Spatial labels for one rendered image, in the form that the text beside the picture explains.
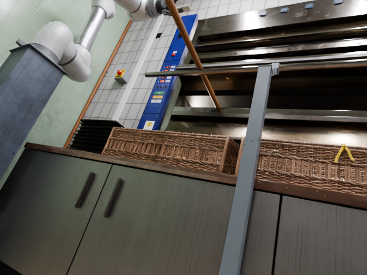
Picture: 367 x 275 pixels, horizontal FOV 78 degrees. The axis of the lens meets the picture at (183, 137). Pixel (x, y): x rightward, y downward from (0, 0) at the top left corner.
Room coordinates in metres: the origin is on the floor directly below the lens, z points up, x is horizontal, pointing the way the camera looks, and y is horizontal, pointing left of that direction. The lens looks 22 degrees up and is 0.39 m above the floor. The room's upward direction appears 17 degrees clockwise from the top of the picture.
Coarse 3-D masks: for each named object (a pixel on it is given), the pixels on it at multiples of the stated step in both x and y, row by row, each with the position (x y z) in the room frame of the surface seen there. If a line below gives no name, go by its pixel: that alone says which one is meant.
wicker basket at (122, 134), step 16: (128, 128) 0.94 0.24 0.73; (112, 144) 0.97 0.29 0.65; (128, 144) 0.93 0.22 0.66; (144, 144) 0.89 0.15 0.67; (160, 144) 0.85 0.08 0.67; (176, 144) 0.81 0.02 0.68; (192, 144) 0.78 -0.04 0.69; (208, 144) 0.75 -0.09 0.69; (224, 144) 0.72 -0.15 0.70; (144, 160) 0.87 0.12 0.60; (160, 160) 0.84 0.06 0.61; (176, 160) 0.81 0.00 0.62; (192, 160) 0.77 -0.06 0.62; (208, 160) 0.75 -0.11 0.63; (224, 160) 0.73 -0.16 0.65
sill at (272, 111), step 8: (224, 112) 1.25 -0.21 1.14; (232, 112) 1.23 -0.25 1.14; (240, 112) 1.20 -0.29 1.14; (248, 112) 1.18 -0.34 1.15; (272, 112) 1.11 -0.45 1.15; (280, 112) 1.09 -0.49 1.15; (288, 112) 1.07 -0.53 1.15; (296, 112) 1.05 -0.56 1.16; (304, 112) 1.03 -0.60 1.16; (312, 112) 1.01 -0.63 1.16; (320, 112) 1.00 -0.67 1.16; (328, 112) 0.98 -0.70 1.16; (336, 112) 0.96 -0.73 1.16; (344, 112) 0.94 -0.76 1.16; (352, 112) 0.93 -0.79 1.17; (360, 112) 0.91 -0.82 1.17
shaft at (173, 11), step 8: (168, 0) 0.63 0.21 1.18; (176, 8) 0.67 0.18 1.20; (176, 16) 0.69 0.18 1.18; (176, 24) 0.73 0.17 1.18; (184, 32) 0.76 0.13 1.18; (184, 40) 0.81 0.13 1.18; (192, 48) 0.84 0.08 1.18; (192, 56) 0.89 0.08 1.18; (200, 64) 0.94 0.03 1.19; (208, 80) 1.06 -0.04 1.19; (208, 88) 1.11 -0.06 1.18; (216, 104) 1.25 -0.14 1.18
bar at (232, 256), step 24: (168, 72) 1.04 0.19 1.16; (192, 72) 0.97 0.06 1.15; (216, 72) 0.91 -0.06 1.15; (240, 72) 0.86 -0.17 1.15; (264, 72) 0.57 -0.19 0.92; (264, 96) 0.57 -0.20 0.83; (240, 168) 0.58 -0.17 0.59; (240, 192) 0.58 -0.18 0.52; (240, 216) 0.57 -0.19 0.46; (240, 240) 0.57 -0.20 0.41; (240, 264) 0.59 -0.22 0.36
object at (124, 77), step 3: (120, 69) 1.69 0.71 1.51; (123, 69) 1.66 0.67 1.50; (126, 69) 1.65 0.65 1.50; (123, 72) 1.65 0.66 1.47; (126, 72) 1.66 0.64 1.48; (117, 75) 1.68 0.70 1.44; (120, 75) 1.66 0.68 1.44; (123, 75) 1.65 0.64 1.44; (126, 75) 1.67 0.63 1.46; (129, 75) 1.70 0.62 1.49; (114, 78) 1.70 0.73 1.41; (117, 78) 1.68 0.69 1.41; (120, 78) 1.66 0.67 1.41; (123, 78) 1.66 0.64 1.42; (126, 78) 1.68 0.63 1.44; (117, 81) 1.73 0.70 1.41; (120, 81) 1.72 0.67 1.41; (123, 81) 1.70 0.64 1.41; (126, 81) 1.70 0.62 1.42
